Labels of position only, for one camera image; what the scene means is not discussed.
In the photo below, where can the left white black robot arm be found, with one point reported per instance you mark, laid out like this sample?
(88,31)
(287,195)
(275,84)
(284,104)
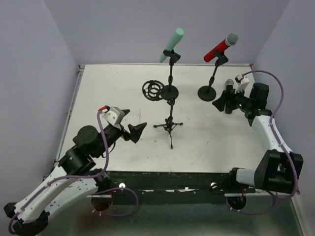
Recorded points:
(79,173)

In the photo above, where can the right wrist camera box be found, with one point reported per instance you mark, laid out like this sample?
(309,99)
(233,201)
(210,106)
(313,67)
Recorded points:
(242,82)

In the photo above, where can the black microphone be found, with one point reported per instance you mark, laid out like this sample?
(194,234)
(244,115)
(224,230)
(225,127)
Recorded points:
(229,88)

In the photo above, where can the aluminium frame rail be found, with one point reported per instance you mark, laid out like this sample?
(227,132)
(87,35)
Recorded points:
(246,194)

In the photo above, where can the black front mounting rail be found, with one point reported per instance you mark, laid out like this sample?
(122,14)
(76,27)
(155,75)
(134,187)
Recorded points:
(167,188)

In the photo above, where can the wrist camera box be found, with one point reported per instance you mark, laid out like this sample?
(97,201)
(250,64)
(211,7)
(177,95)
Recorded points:
(113,116)
(242,82)

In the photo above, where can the short black round-base mic stand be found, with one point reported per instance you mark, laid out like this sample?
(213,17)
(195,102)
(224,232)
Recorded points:
(170,78)

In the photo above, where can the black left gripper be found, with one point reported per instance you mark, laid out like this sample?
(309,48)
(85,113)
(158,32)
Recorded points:
(125,132)

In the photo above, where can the red glitter microphone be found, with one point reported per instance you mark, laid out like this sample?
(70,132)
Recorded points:
(230,40)

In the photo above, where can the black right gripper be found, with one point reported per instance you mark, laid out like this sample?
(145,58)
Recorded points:
(231,99)

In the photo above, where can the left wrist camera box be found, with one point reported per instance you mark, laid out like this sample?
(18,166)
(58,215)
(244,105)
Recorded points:
(113,116)

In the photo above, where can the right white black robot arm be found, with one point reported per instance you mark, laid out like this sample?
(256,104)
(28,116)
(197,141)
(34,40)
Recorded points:
(280,167)

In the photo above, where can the tall black tripod mic stand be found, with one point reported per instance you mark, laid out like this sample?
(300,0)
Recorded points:
(162,110)

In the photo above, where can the mint green microphone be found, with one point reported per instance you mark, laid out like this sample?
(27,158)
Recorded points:
(176,37)

